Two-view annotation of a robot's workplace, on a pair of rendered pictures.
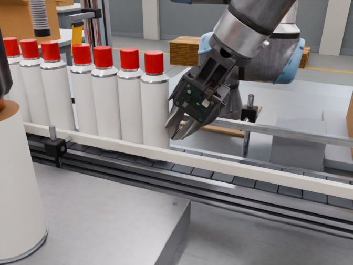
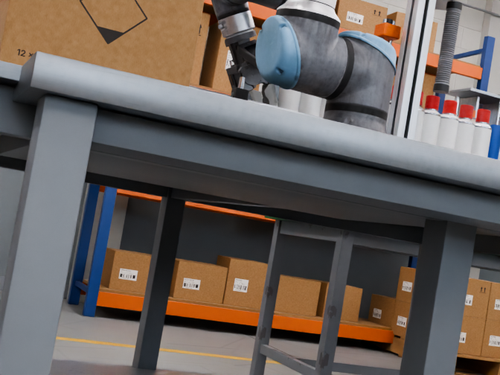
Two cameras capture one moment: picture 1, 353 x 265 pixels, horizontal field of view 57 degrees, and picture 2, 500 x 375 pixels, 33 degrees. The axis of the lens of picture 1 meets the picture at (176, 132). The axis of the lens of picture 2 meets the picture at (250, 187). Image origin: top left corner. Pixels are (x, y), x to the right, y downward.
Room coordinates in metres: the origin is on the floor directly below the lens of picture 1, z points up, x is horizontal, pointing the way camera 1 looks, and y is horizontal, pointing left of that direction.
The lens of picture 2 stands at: (1.86, -1.33, 0.67)
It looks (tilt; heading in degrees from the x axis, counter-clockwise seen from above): 3 degrees up; 135
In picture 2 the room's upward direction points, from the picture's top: 10 degrees clockwise
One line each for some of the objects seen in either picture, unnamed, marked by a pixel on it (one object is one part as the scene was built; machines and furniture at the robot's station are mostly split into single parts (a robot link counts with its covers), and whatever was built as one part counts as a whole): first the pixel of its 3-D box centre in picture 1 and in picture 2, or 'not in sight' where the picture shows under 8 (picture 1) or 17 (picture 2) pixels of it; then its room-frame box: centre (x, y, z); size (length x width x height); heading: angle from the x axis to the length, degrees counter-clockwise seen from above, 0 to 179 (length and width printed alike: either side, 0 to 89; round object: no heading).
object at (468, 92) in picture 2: not in sight; (478, 96); (0.69, 0.62, 1.14); 0.14 x 0.11 x 0.01; 69
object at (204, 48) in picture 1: (222, 55); (359, 73); (0.88, -0.12, 1.00); 0.13 x 0.12 x 0.14; 73
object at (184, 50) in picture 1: (196, 51); not in sight; (4.79, -0.28, 0.16); 0.64 x 0.53 x 0.31; 71
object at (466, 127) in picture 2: not in sight; (460, 146); (0.74, 0.49, 0.98); 0.05 x 0.05 x 0.20
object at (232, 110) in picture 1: (217, 96); (352, 135); (0.89, -0.12, 0.89); 0.15 x 0.15 x 0.10
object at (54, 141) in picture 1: (58, 154); not in sight; (0.55, 0.23, 0.89); 0.03 x 0.03 x 0.12; 69
